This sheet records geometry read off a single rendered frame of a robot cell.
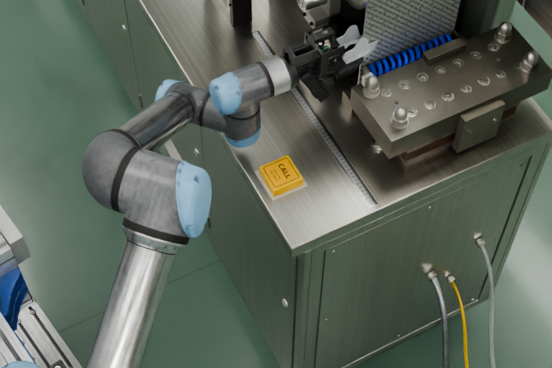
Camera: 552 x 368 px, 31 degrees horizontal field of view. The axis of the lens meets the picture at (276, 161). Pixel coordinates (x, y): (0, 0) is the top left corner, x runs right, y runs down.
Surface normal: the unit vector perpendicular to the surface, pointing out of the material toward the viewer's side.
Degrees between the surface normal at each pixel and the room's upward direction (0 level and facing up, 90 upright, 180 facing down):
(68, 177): 0
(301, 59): 90
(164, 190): 28
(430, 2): 90
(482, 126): 90
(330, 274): 90
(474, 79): 0
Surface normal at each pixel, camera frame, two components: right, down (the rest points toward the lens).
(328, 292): 0.47, 0.73
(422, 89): 0.00, -0.58
